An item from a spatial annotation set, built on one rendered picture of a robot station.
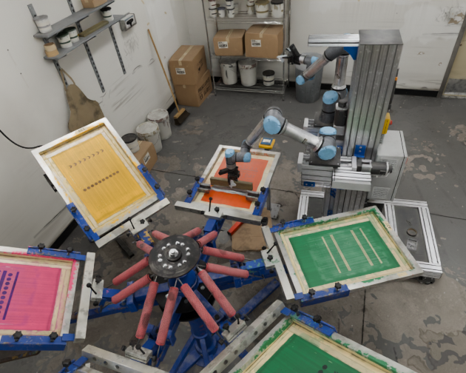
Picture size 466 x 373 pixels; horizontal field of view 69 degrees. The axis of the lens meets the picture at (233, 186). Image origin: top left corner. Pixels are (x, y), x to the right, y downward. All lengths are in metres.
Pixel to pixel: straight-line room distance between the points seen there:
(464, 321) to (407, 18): 3.94
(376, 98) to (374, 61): 0.27
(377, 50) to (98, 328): 3.12
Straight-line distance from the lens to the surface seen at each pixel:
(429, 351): 3.33
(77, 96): 4.11
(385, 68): 2.46
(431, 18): 5.80
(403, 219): 3.77
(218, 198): 2.76
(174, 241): 2.08
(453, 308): 3.59
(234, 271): 2.11
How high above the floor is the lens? 2.89
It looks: 43 degrees down
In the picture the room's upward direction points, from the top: 7 degrees counter-clockwise
